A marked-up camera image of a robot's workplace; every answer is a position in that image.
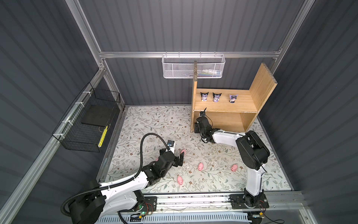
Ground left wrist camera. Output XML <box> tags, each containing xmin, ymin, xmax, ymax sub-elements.
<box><xmin>167</xmin><ymin>140</ymin><xmax>175</xmax><ymax>154</ymax></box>

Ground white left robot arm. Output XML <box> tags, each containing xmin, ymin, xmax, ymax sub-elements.
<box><xmin>62</xmin><ymin>149</ymin><xmax>185</xmax><ymax>224</ymax></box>

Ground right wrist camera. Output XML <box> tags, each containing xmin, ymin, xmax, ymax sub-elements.
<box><xmin>200</xmin><ymin>108</ymin><xmax>206</xmax><ymax>117</ymax></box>

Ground purple black cat figurine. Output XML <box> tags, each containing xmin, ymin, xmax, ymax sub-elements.
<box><xmin>229</xmin><ymin>95</ymin><xmax>238</xmax><ymax>104</ymax></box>
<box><xmin>213</xmin><ymin>93</ymin><xmax>222</xmax><ymax>103</ymax></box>
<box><xmin>200</xmin><ymin>92</ymin><xmax>209</xmax><ymax>102</ymax></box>

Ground black wire basket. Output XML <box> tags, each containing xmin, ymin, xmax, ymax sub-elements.
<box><xmin>53</xmin><ymin>85</ymin><xmax>121</xmax><ymax>153</ymax></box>

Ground items in mesh basket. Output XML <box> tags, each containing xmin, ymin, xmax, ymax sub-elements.
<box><xmin>184</xmin><ymin>69</ymin><xmax>222</xmax><ymax>78</ymax></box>

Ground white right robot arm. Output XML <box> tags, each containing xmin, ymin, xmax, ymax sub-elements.
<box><xmin>194</xmin><ymin>116</ymin><xmax>270</xmax><ymax>197</ymax></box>

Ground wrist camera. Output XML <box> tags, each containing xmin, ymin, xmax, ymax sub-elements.
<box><xmin>200</xmin><ymin>108</ymin><xmax>206</xmax><ymax>117</ymax></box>
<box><xmin>167</xmin><ymin>140</ymin><xmax>175</xmax><ymax>154</ymax></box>

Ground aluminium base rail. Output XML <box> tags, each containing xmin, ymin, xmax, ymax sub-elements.
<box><xmin>92</xmin><ymin>191</ymin><xmax>308</xmax><ymax>215</ymax></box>

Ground black corrugated cable conduit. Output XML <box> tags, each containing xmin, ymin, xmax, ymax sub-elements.
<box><xmin>61</xmin><ymin>133</ymin><xmax>171</xmax><ymax>217</ymax></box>

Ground yellow marker pen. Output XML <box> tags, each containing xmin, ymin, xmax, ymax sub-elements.
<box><xmin>98</xmin><ymin>126</ymin><xmax>108</xmax><ymax>148</ymax></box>

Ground wooden shelf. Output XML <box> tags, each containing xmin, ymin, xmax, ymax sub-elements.
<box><xmin>191</xmin><ymin>63</ymin><xmax>277</xmax><ymax>133</ymax></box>

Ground white wire mesh basket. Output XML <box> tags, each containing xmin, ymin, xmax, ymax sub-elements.
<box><xmin>161</xmin><ymin>55</ymin><xmax>226</xmax><ymax>79</ymax></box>

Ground white vented cover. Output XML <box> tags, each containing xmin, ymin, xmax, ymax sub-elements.
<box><xmin>95</xmin><ymin>212</ymin><xmax>252</xmax><ymax>224</ymax></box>

